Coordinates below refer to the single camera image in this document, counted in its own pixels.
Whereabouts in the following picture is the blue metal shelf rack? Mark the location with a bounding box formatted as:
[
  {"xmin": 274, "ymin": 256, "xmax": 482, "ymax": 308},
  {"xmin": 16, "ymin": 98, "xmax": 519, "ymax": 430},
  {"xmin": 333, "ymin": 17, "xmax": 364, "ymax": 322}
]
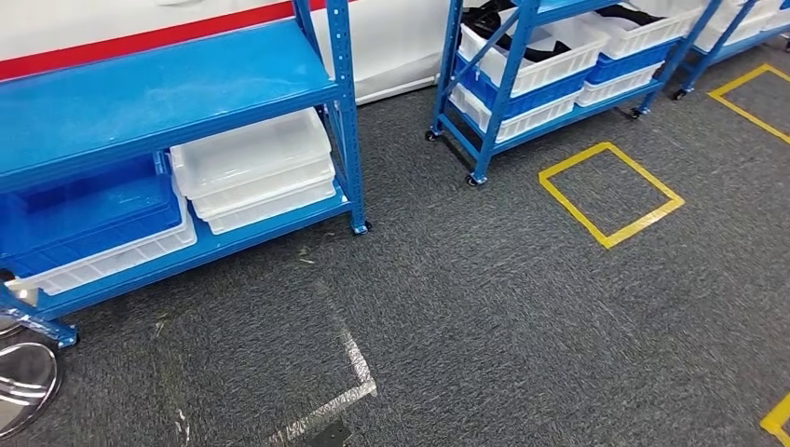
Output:
[{"xmin": 0, "ymin": 0, "xmax": 373, "ymax": 350}]

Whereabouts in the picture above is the black plastic part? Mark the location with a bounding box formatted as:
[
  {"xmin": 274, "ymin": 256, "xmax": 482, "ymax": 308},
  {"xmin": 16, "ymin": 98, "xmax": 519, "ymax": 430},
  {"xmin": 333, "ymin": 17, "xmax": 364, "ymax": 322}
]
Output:
[
  {"xmin": 461, "ymin": 0, "xmax": 573, "ymax": 64},
  {"xmin": 595, "ymin": 4, "xmax": 666, "ymax": 28}
]

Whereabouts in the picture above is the clear floor tape square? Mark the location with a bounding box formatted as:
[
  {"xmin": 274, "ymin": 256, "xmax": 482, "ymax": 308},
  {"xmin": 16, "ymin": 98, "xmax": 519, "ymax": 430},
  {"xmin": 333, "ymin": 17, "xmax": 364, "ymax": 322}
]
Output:
[{"xmin": 266, "ymin": 280, "xmax": 379, "ymax": 447}]

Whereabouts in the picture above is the red barrier belt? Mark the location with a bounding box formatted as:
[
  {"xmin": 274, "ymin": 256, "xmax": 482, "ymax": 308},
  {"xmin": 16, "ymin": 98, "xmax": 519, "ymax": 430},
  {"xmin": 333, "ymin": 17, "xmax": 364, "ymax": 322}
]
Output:
[{"xmin": 0, "ymin": 0, "xmax": 360, "ymax": 83}]

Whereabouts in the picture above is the yellow floor tape square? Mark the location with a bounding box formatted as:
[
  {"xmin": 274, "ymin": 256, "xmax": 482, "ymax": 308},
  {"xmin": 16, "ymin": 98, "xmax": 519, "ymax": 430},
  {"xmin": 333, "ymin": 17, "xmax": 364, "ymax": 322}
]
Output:
[
  {"xmin": 760, "ymin": 391, "xmax": 790, "ymax": 447},
  {"xmin": 707, "ymin": 63, "xmax": 790, "ymax": 146}
]

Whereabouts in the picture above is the black flat box on robot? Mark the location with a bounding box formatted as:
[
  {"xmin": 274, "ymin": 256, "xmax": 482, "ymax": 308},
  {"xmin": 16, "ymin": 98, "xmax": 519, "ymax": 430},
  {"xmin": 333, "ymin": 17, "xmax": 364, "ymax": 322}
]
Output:
[{"xmin": 305, "ymin": 421, "xmax": 354, "ymax": 447}]

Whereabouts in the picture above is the blue wheeled shelf rack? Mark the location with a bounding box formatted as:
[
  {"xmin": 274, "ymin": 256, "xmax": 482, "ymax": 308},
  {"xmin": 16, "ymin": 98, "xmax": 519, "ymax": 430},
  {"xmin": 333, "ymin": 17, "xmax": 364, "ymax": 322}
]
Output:
[
  {"xmin": 671, "ymin": 0, "xmax": 790, "ymax": 102},
  {"xmin": 424, "ymin": 0, "xmax": 725, "ymax": 188}
]

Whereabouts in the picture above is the blue plastic crate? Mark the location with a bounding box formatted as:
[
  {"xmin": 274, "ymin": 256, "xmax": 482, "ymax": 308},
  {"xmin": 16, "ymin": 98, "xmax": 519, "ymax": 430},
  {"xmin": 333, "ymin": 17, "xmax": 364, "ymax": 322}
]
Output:
[
  {"xmin": 455, "ymin": 55, "xmax": 593, "ymax": 121},
  {"xmin": 0, "ymin": 154, "xmax": 185, "ymax": 278},
  {"xmin": 584, "ymin": 38, "xmax": 681, "ymax": 87}
]

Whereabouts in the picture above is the translucent white plastic bin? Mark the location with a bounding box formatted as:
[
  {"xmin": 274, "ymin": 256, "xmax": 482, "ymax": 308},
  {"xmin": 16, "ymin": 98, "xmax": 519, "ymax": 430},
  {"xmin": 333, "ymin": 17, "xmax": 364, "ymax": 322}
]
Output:
[
  {"xmin": 191, "ymin": 156, "xmax": 337, "ymax": 222},
  {"xmin": 206, "ymin": 180, "xmax": 337, "ymax": 237}
]

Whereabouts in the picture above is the white plastic crate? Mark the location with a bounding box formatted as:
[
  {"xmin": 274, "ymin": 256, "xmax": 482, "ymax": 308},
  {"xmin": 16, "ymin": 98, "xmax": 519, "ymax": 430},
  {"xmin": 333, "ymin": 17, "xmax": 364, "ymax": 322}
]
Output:
[
  {"xmin": 457, "ymin": 15, "xmax": 611, "ymax": 99},
  {"xmin": 575, "ymin": 61, "xmax": 666, "ymax": 109},
  {"xmin": 579, "ymin": 1, "xmax": 706, "ymax": 61},
  {"xmin": 449, "ymin": 83, "xmax": 582, "ymax": 144},
  {"xmin": 692, "ymin": 0, "xmax": 783, "ymax": 54},
  {"xmin": 762, "ymin": 0, "xmax": 790, "ymax": 32}
]

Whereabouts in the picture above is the white car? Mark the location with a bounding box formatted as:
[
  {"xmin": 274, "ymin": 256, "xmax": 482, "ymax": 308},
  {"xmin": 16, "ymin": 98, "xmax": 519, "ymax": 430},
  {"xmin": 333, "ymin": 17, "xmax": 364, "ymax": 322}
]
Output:
[{"xmin": 0, "ymin": 0, "xmax": 470, "ymax": 106}]

